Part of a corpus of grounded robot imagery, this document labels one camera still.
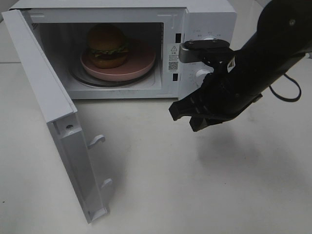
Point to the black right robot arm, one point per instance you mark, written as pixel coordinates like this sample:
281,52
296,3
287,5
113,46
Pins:
282,38

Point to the burger with lettuce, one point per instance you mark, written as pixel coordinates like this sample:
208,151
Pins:
107,46

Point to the glass microwave turntable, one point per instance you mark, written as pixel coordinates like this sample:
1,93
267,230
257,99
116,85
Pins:
79,73

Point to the pink round plate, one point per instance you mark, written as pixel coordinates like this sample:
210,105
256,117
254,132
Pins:
140,60

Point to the white microwave door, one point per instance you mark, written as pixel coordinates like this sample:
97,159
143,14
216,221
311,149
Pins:
60,115

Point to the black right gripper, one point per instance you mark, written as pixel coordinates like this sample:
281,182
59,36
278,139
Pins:
234,85

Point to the white microwave oven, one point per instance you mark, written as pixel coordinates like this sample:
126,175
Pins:
61,26

